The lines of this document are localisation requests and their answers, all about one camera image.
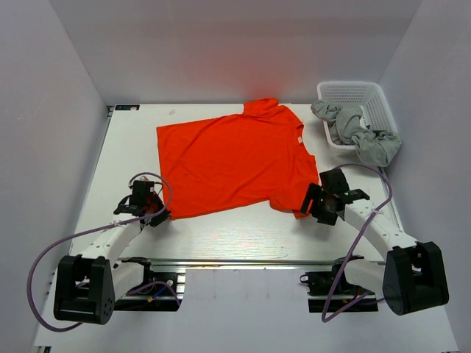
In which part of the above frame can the orange t-shirt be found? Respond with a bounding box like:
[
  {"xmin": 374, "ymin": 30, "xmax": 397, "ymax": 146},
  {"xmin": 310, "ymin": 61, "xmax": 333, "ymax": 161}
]
[{"xmin": 156, "ymin": 99, "xmax": 319, "ymax": 219}]

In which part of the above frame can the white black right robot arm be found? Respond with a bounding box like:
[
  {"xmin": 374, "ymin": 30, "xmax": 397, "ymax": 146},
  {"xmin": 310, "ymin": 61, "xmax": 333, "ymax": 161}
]
[{"xmin": 301, "ymin": 184, "xmax": 450, "ymax": 315}]

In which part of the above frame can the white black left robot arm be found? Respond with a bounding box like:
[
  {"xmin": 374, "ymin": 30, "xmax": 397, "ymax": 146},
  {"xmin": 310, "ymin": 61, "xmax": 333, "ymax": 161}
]
[{"xmin": 53, "ymin": 193, "xmax": 170, "ymax": 324}]

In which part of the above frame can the grey t-shirt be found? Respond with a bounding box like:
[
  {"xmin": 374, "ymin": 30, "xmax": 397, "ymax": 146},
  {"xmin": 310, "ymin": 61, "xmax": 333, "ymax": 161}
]
[{"xmin": 311, "ymin": 100, "xmax": 402, "ymax": 168}]

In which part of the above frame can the white plastic laundry basket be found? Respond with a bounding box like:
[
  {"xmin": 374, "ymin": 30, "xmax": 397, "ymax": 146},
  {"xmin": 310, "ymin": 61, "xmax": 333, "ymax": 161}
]
[{"xmin": 316, "ymin": 81, "xmax": 398, "ymax": 157}]

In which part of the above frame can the dark label sticker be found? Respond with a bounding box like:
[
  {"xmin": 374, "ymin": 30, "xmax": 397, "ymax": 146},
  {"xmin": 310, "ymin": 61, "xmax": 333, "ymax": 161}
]
[{"xmin": 114, "ymin": 104, "xmax": 140, "ymax": 111}]

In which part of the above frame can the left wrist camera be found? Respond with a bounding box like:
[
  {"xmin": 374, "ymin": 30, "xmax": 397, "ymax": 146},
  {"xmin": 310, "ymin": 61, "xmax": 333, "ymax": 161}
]
[{"xmin": 129, "ymin": 179, "xmax": 155, "ymax": 207}]

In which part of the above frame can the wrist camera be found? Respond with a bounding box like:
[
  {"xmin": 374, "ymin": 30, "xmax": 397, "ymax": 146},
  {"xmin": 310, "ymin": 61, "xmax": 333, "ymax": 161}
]
[
  {"xmin": 129, "ymin": 179, "xmax": 155, "ymax": 207},
  {"xmin": 319, "ymin": 168, "xmax": 350, "ymax": 194}
]

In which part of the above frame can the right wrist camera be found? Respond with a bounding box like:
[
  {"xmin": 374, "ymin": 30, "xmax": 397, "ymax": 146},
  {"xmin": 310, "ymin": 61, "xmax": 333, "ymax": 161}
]
[{"xmin": 319, "ymin": 168, "xmax": 350, "ymax": 194}]

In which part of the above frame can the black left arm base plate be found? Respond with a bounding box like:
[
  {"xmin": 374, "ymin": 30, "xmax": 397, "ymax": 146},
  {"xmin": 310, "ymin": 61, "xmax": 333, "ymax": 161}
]
[{"xmin": 115, "ymin": 271, "xmax": 185, "ymax": 312}]

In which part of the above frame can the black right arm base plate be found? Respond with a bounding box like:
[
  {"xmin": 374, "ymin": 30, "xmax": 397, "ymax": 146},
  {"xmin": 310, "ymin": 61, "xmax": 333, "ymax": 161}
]
[{"xmin": 300, "ymin": 271, "xmax": 380, "ymax": 313}]

